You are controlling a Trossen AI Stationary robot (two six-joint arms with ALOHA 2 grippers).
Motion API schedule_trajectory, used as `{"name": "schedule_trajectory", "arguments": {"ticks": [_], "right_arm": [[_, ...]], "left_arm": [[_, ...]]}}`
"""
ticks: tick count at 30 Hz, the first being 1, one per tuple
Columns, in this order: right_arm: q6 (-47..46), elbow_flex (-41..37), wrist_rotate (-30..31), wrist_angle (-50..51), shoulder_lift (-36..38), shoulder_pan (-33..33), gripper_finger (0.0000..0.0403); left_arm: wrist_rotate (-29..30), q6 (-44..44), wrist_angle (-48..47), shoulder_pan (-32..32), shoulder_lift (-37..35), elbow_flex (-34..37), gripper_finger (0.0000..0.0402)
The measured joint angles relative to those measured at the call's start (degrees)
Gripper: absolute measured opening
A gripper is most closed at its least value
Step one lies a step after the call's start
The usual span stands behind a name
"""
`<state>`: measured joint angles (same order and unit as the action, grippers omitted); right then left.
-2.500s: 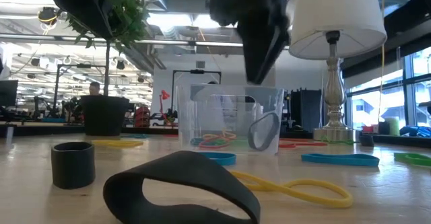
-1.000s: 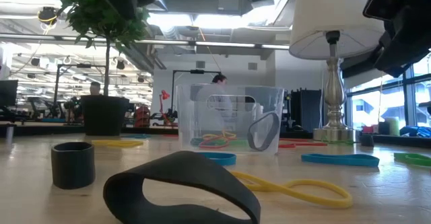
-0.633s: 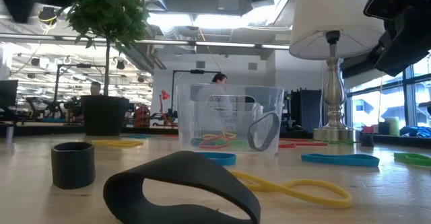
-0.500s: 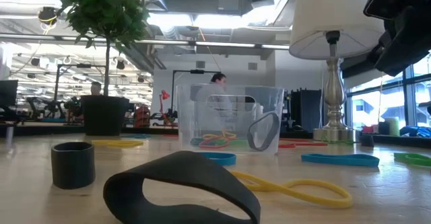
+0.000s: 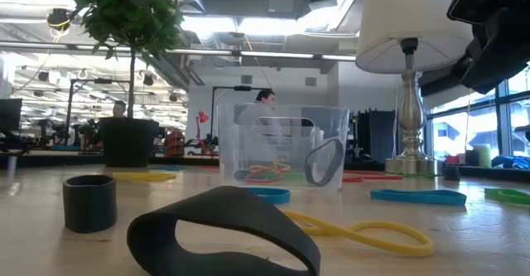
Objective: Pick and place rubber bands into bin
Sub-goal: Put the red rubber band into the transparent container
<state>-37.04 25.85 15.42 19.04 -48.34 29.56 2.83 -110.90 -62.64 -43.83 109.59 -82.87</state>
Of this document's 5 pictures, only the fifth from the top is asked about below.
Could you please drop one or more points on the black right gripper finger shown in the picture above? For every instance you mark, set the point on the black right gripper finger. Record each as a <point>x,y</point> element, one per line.
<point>497,56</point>

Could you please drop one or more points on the long red rubber band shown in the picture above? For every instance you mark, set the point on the long red rubber band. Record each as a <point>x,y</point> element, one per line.
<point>381,177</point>

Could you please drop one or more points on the long yellow rubber band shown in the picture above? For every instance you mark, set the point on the long yellow rubber band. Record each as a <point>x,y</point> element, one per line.
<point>323,227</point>

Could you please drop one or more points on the clear plastic bin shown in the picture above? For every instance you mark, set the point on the clear plastic bin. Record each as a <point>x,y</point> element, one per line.
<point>232,143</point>

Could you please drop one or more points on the white lamp shade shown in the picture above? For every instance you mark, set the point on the white lamp shade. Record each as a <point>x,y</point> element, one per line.
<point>406,15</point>

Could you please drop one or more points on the green cylinder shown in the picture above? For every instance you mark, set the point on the green cylinder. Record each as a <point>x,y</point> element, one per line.
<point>482,156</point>

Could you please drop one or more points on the silver lamp base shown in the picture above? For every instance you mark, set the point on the silver lamp base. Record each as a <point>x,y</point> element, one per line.
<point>410,114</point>

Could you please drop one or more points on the blue object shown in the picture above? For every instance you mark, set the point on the blue object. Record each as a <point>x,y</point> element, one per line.
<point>511,162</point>

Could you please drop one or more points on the black cabinet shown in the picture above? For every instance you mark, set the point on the black cabinet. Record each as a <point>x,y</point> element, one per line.
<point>377,135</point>

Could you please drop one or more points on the red desk lamp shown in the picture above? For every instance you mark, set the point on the red desk lamp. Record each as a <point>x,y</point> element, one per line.
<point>203,116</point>

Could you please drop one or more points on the red machine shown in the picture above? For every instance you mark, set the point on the red machine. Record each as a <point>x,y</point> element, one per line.
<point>174,143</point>

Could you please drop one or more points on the artificial green plant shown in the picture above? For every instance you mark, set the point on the artificial green plant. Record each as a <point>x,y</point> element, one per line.
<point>128,15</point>

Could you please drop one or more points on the black plant pot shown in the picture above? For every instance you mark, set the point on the black plant pot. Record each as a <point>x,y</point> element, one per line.
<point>126,143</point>

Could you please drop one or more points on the seated person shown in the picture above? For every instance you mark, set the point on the seated person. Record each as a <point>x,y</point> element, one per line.
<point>119,109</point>

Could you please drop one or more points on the black ceiling fixture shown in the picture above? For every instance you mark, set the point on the black ceiling fixture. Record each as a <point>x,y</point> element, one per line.
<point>58,18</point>

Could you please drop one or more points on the black monitor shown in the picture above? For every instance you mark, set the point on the black monitor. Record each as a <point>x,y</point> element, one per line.
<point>10,114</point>

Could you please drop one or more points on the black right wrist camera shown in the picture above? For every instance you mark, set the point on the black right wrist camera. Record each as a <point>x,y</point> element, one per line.
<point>461,6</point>

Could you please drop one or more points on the black frame rail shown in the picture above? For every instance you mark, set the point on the black frame rail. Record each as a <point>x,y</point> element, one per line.
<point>488,173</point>
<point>58,161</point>

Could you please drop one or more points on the black rig frame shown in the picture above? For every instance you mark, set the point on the black rig frame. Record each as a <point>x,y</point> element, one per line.
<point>99,81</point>
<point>242,88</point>

